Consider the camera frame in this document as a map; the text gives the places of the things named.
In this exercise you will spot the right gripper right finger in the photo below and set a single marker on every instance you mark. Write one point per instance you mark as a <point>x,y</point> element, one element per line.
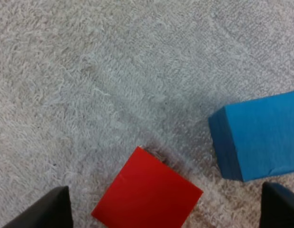
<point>280,209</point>

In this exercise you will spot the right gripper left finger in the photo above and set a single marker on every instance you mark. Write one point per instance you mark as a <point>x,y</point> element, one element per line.
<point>49,211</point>

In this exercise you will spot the red cube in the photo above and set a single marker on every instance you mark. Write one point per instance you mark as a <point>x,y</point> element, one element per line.
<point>147,192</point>

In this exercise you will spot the blue cube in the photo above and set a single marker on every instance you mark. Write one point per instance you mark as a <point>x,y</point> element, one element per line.
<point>261,137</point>

